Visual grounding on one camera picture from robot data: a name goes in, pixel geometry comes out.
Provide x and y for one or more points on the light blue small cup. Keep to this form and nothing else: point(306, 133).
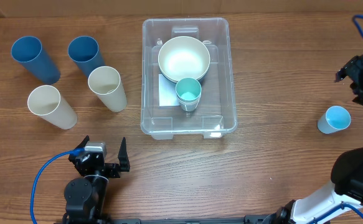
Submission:
point(336, 118)

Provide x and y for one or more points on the cream bowl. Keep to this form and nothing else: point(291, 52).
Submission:
point(176, 74)
point(184, 51)

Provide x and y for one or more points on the pink small cup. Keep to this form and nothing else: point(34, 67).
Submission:
point(188, 98)

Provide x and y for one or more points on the grey small cup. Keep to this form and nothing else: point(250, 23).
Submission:
point(188, 106)

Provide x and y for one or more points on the green small cup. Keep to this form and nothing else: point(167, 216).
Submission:
point(188, 85)

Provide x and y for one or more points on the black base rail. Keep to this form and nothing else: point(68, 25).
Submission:
point(247, 219)

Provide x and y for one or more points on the white label in bin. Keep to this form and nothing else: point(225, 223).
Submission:
point(167, 92)

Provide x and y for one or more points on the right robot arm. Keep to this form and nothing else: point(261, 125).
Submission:
point(344, 192)

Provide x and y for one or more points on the blue tall cup far left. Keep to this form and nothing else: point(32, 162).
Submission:
point(29, 52)

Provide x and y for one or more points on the blue tall cup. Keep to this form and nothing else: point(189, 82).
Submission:
point(85, 52)
point(29, 52)

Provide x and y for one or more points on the blue bowl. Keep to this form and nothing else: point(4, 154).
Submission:
point(201, 80)

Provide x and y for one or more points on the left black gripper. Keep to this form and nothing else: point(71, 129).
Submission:
point(123, 158)

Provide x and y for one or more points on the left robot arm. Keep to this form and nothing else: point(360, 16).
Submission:
point(85, 196)

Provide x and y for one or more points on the clear plastic storage bin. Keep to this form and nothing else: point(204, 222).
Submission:
point(216, 113)

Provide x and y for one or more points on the cream tall cup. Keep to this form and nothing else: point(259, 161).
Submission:
point(46, 102)
point(106, 83)

